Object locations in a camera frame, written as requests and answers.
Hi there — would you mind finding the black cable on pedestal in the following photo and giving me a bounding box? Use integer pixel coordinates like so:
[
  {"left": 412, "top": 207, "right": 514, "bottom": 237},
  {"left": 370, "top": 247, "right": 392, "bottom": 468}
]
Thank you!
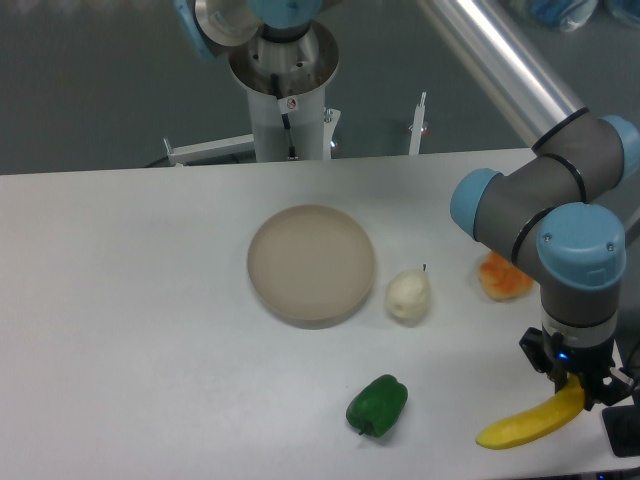
[{"left": 270, "top": 73, "right": 296, "bottom": 161}]

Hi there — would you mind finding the beige round plate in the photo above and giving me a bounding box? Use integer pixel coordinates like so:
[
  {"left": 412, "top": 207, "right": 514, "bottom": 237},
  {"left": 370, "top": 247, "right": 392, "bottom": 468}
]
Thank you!
[{"left": 246, "top": 205, "right": 376, "bottom": 329}]

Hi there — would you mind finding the black device at edge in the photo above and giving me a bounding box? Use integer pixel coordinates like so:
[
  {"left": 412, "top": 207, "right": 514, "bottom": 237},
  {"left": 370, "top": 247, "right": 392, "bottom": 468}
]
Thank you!
[{"left": 602, "top": 405, "right": 640, "bottom": 458}]

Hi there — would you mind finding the orange peach fruit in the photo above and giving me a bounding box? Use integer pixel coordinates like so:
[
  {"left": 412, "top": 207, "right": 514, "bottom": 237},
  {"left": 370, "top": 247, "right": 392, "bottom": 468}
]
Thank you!
[{"left": 477, "top": 251, "right": 534, "bottom": 301}]

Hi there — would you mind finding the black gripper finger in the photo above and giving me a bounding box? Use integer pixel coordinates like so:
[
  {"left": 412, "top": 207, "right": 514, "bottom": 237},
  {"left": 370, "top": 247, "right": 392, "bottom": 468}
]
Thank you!
[
  {"left": 582, "top": 367, "right": 635, "bottom": 411},
  {"left": 520, "top": 344, "right": 568, "bottom": 393}
]

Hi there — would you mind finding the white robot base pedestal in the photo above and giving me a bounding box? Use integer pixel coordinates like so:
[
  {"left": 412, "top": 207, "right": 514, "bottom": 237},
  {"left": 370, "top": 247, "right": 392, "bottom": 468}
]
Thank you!
[{"left": 246, "top": 87, "right": 332, "bottom": 163}]

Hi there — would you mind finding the yellow banana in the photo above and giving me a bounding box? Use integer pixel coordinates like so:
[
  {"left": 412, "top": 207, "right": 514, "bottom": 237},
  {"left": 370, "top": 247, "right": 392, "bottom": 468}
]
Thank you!
[{"left": 475, "top": 375, "right": 585, "bottom": 450}]

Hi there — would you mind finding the green bell pepper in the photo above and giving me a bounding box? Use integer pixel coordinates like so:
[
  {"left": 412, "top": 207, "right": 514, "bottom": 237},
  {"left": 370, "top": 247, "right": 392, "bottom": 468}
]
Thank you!
[{"left": 345, "top": 374, "right": 409, "bottom": 438}]

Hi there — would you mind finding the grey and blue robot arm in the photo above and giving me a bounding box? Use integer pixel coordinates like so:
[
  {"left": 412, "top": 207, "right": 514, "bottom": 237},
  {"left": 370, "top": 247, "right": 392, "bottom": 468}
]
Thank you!
[{"left": 174, "top": 1, "right": 639, "bottom": 408}]

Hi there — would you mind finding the white metal bracket left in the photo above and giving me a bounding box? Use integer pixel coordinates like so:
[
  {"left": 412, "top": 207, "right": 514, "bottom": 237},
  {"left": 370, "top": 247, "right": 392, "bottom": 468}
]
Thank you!
[{"left": 163, "top": 134, "right": 254, "bottom": 166}]

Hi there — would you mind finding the white metal bracket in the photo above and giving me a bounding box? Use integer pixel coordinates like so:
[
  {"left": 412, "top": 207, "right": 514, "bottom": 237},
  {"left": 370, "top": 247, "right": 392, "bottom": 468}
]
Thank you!
[
  {"left": 408, "top": 91, "right": 427, "bottom": 155},
  {"left": 163, "top": 134, "right": 254, "bottom": 166}
]

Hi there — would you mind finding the white pear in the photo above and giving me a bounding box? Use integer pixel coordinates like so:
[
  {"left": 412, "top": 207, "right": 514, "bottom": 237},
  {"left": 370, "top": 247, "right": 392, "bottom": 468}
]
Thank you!
[{"left": 384, "top": 264, "right": 432, "bottom": 327}]

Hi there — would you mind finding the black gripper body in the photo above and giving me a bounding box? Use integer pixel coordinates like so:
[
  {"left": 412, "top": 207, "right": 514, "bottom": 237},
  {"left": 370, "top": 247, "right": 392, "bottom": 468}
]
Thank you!
[{"left": 519, "top": 327, "right": 615, "bottom": 377}]

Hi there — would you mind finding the white metal bracket right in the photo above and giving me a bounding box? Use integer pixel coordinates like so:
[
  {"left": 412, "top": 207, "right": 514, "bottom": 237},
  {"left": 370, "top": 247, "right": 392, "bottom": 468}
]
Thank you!
[{"left": 408, "top": 91, "right": 427, "bottom": 155}]

